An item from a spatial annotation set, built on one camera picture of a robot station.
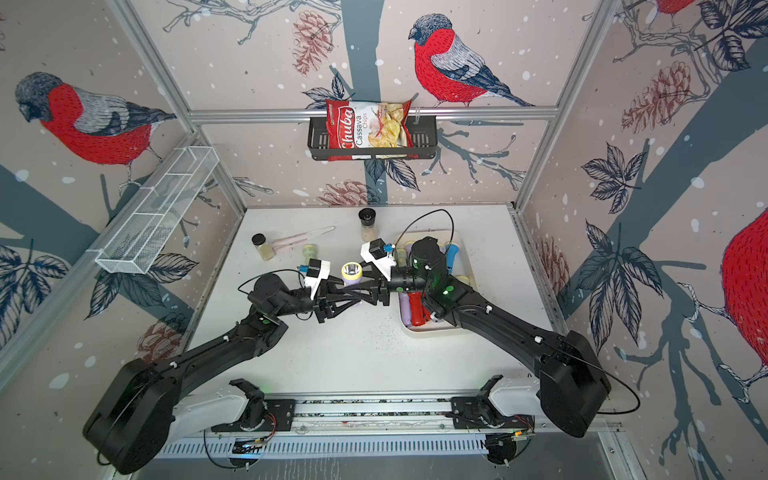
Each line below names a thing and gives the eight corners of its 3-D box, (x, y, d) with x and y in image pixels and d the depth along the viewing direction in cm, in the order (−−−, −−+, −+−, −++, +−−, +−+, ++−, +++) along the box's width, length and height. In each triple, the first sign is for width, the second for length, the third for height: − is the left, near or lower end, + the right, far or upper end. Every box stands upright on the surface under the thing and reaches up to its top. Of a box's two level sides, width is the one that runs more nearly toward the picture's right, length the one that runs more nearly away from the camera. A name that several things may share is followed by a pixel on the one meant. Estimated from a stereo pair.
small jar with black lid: (260, 260, 107) (249, 243, 99) (263, 251, 110) (253, 233, 102) (273, 260, 107) (264, 243, 99) (276, 251, 110) (267, 233, 102)
